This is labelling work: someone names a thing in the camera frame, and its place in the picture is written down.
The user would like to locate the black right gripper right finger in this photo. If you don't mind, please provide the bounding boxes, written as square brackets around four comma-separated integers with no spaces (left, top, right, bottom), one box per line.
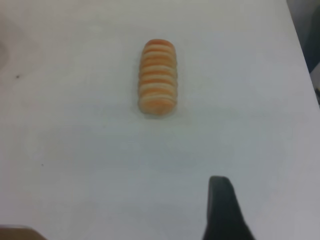
[201,175,256,240]

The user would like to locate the striped spiral bread roll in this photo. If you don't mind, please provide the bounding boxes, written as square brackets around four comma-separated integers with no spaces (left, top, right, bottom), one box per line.
[138,38,180,116]

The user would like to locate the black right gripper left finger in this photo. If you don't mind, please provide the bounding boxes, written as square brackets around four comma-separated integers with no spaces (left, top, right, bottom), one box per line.
[0,224,48,240]

